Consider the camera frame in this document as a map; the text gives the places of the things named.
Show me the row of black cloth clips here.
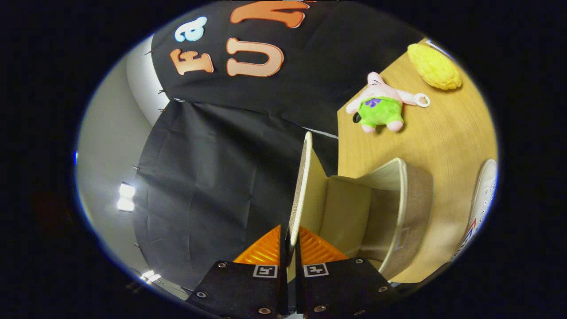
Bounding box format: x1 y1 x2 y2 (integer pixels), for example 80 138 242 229
132 49 169 251

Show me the white shoe with striped side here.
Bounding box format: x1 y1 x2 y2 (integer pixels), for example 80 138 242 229
452 159 499 262

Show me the white booklet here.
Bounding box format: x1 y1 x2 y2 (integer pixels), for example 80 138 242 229
426 39 454 60

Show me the beige fabric storage box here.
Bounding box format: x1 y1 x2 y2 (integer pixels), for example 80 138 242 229
286 131 435 284

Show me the long ceiling light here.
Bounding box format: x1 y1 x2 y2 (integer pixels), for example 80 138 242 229
118 183 136 212

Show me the yellow knitted plush toy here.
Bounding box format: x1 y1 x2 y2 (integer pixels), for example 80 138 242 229
407 43 462 91

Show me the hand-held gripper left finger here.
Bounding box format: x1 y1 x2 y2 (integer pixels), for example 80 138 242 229
186 225 288 319

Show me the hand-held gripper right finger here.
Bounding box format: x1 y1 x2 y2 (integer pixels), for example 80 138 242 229
295 226 401 319

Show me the pink starfish plush toy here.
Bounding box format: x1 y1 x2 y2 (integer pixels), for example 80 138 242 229
346 72 431 133

